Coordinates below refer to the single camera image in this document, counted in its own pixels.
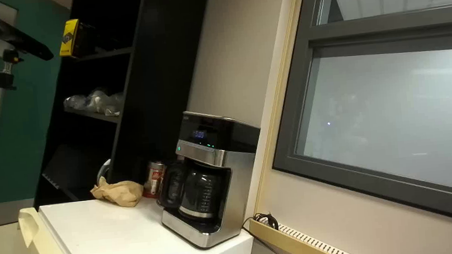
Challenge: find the black and steel coffee machine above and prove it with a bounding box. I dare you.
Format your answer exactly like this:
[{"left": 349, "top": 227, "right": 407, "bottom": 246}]
[{"left": 149, "top": 105, "right": 271, "bottom": 254}]

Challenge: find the glass coffee carafe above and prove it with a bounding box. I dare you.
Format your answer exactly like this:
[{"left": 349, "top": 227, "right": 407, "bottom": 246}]
[{"left": 154, "top": 155, "right": 235, "bottom": 226}]

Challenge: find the red and silver can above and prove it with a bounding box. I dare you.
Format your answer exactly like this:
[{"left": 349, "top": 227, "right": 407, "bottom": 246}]
[{"left": 140, "top": 160, "right": 170, "bottom": 200}]

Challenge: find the black shelf unit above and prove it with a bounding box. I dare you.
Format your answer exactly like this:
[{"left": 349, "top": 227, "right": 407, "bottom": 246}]
[{"left": 15, "top": 0, "right": 229, "bottom": 210}]

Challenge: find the crumpled brown paper bag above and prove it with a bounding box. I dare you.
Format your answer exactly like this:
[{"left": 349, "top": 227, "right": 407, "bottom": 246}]
[{"left": 88, "top": 173, "right": 146, "bottom": 211}]

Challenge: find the heap of clear plastic bags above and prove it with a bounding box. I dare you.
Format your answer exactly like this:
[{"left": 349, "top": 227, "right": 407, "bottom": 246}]
[{"left": 62, "top": 86, "right": 126, "bottom": 121}]

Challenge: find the white round container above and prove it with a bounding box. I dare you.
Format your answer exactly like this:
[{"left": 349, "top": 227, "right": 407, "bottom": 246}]
[{"left": 95, "top": 159, "right": 114, "bottom": 185}]

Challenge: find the wooden baseboard vent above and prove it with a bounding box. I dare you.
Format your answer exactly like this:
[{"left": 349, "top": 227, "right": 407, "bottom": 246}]
[{"left": 248, "top": 208, "right": 366, "bottom": 254}]

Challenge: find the white cabinet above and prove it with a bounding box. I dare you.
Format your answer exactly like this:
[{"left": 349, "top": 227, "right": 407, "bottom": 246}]
[{"left": 17, "top": 186, "right": 256, "bottom": 254}]

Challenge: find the grey framed window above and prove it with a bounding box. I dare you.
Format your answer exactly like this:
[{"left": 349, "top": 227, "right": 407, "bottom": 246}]
[{"left": 258, "top": 0, "right": 452, "bottom": 246}]

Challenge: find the yellow and black box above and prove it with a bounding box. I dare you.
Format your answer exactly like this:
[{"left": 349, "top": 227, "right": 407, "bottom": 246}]
[{"left": 56, "top": 17, "right": 98, "bottom": 60}]

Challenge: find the teal door with glass panes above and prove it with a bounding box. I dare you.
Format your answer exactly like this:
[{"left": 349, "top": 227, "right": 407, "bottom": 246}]
[{"left": 0, "top": 0, "right": 88, "bottom": 205}]

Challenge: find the black cable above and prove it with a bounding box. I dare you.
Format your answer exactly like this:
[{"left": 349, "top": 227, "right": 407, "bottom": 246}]
[{"left": 240, "top": 210, "right": 297, "bottom": 254}]

